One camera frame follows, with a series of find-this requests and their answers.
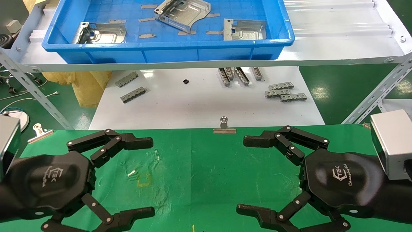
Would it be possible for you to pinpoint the yellow mesh bag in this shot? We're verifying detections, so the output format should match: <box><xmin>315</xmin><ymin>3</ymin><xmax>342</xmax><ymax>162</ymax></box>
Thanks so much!
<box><xmin>42</xmin><ymin>71</ymin><xmax>112</xmax><ymax>108</ymax></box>

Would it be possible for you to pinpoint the black coiled object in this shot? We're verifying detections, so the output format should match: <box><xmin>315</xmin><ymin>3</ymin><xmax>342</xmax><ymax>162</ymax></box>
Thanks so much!
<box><xmin>0</xmin><ymin>34</ymin><xmax>14</xmax><ymax>49</ymax></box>

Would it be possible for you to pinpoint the green table cloth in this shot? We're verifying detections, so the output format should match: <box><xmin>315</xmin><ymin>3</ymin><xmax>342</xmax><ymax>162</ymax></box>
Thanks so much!
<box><xmin>0</xmin><ymin>124</ymin><xmax>412</xmax><ymax>232</ymax></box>

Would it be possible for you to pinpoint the white cable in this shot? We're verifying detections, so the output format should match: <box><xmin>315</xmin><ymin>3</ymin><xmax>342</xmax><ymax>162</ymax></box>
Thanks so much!
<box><xmin>0</xmin><ymin>91</ymin><xmax>59</xmax><ymax>112</ymax></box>

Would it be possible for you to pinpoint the blue plastic bin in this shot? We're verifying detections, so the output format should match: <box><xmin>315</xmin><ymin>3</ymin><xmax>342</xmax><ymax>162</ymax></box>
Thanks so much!
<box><xmin>42</xmin><ymin>0</ymin><xmax>295</xmax><ymax>64</ymax></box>

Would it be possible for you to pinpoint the white round base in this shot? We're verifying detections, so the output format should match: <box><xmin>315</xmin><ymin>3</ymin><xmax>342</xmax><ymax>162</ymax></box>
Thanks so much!
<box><xmin>6</xmin><ymin>110</ymin><xmax>30</xmax><ymax>132</ymax></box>

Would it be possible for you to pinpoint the perforated steel angle strut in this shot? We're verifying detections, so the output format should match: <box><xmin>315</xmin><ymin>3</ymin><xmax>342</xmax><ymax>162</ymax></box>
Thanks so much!
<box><xmin>341</xmin><ymin>53</ymin><xmax>412</xmax><ymax>125</ymax></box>
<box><xmin>0</xmin><ymin>48</ymin><xmax>75</xmax><ymax>130</ymax></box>

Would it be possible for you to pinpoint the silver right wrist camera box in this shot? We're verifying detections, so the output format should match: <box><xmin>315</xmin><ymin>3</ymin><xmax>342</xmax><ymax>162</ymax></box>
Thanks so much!
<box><xmin>370</xmin><ymin>109</ymin><xmax>412</xmax><ymax>181</ymax></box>

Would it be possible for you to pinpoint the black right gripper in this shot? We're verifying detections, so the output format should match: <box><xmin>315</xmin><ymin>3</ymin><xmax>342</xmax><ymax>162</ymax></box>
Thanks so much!
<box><xmin>236</xmin><ymin>125</ymin><xmax>387</xmax><ymax>232</ymax></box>

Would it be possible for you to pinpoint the small grey box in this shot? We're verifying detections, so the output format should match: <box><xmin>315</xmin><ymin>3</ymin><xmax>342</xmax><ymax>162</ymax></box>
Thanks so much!
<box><xmin>5</xmin><ymin>19</ymin><xmax>22</xmax><ymax>33</ymax></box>

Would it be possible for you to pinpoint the stamped metal bracket part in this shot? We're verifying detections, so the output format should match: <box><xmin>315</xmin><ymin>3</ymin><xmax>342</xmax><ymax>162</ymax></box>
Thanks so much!
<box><xmin>71</xmin><ymin>22</ymin><xmax>127</xmax><ymax>44</ymax></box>
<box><xmin>154</xmin><ymin>0</ymin><xmax>211</xmax><ymax>32</ymax></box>
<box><xmin>223</xmin><ymin>18</ymin><xmax>268</xmax><ymax>41</ymax></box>

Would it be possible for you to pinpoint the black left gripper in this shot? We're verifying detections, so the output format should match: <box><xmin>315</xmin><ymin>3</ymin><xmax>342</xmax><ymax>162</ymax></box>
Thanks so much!
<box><xmin>6</xmin><ymin>129</ymin><xmax>156</xmax><ymax>232</ymax></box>

